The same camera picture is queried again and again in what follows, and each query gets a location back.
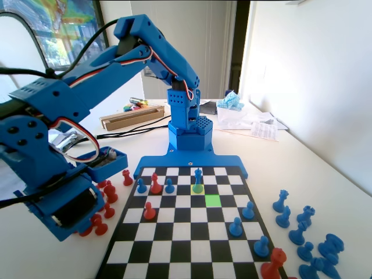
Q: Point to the red chess rook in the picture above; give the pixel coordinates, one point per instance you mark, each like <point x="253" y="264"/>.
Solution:
<point x="127" y="178"/>
<point x="102" y="184"/>

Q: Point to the printed paper sheet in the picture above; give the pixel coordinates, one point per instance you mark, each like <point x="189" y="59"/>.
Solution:
<point x="264" y="131"/>

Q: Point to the red chess bishop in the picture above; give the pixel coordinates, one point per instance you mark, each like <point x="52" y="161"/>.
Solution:
<point x="96" y="217"/>
<point x="155" y="186"/>

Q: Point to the framed map poster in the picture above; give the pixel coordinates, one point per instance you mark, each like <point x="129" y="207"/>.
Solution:
<point x="58" y="17"/>

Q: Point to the blue white patterned pouch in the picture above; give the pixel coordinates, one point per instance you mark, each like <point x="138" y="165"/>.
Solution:
<point x="231" y="101"/>

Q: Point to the red chess pawn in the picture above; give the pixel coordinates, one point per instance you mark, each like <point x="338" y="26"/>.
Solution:
<point x="109" y="211"/>
<point x="86" y="232"/>
<point x="100" y="228"/>
<point x="149" y="212"/>

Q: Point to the white door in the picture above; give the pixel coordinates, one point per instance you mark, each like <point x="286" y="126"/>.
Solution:
<point x="189" y="35"/>

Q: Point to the shiny yellow green tube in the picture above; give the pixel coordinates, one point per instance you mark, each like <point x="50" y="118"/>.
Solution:
<point x="139" y="101"/>

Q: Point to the white plastic bag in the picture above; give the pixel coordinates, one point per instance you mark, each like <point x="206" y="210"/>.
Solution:
<point x="247" y="117"/>

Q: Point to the red chess king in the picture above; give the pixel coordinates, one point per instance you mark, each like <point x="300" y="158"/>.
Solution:
<point x="273" y="264"/>

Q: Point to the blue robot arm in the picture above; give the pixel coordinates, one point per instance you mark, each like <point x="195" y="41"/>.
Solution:
<point x="162" y="49"/>

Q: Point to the long cardboard box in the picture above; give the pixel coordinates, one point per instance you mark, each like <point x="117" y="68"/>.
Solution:
<point x="132" y="119"/>

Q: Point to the blue chess queen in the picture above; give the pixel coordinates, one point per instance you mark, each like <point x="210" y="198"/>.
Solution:
<point x="280" y="202"/>

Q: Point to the blue chess king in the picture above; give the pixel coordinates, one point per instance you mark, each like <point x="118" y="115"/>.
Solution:
<point x="198" y="181"/>

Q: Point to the colorful marker set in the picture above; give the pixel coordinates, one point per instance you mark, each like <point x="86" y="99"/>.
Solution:
<point x="132" y="108"/>

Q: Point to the black white chessboard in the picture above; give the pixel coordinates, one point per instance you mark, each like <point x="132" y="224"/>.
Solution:
<point x="186" y="232"/>

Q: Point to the pile of silver packets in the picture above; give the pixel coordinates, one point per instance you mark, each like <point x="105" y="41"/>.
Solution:
<point x="69" y="136"/>

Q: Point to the white arched panel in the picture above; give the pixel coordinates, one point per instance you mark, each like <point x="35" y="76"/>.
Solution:
<point x="14" y="43"/>

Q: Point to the blue chess pawn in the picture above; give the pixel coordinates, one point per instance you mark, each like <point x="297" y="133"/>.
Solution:
<point x="261" y="247"/>
<point x="304" y="252"/>
<point x="248" y="210"/>
<point x="141" y="187"/>
<point x="235" y="228"/>
<point x="169" y="187"/>

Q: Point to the black flat device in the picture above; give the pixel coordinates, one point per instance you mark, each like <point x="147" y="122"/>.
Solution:
<point x="210" y="108"/>

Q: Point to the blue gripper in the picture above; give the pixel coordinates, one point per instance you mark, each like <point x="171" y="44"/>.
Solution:
<point x="76" y="210"/>

